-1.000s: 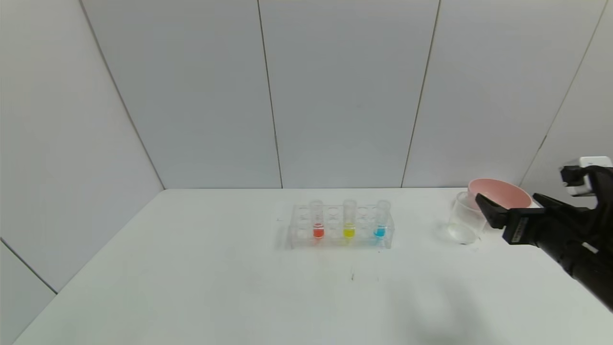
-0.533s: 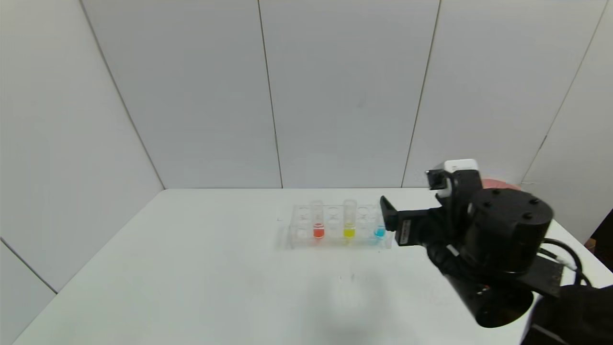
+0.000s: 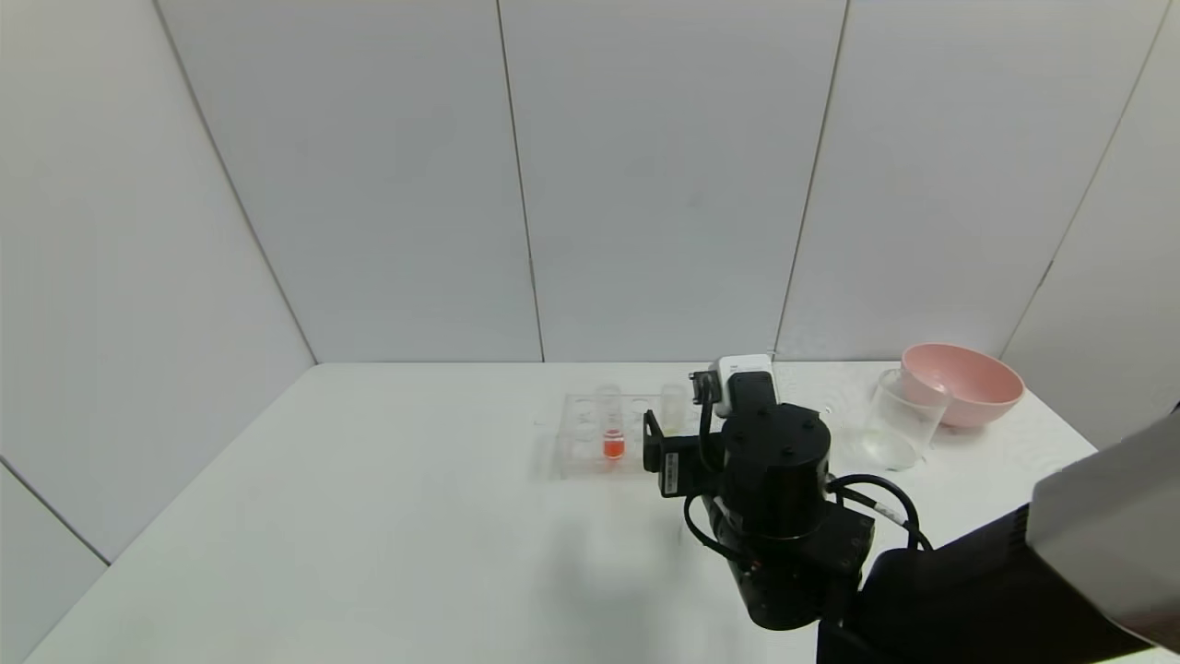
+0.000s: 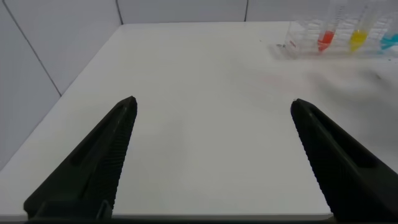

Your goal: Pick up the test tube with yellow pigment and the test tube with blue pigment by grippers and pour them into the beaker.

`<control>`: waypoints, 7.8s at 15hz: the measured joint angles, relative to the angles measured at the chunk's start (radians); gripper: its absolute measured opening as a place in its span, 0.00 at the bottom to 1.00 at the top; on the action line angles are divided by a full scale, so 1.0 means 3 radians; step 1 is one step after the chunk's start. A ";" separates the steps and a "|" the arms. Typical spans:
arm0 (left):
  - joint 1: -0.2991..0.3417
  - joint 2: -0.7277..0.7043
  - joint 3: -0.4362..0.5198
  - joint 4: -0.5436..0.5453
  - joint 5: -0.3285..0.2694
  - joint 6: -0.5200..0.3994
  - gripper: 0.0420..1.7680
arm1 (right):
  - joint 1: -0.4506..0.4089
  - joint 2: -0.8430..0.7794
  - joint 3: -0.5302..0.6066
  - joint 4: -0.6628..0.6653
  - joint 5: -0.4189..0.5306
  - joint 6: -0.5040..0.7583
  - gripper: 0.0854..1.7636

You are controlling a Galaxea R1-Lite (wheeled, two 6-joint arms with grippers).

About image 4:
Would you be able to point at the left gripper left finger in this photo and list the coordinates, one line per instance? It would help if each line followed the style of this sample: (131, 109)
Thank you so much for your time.
(93, 168)

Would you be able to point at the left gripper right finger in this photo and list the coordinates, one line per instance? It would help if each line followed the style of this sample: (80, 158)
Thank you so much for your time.
(345, 168)

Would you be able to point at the test tube with yellow pigment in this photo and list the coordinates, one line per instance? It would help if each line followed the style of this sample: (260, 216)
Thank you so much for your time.
(358, 39)

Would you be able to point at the test tube with blue pigment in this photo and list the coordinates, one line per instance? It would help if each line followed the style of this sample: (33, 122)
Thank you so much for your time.
(390, 40)

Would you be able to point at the test tube with red pigment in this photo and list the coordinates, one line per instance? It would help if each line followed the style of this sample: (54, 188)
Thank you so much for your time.
(326, 39)

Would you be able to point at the clear plastic test tube rack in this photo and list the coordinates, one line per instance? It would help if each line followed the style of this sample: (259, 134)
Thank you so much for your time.
(306, 37)

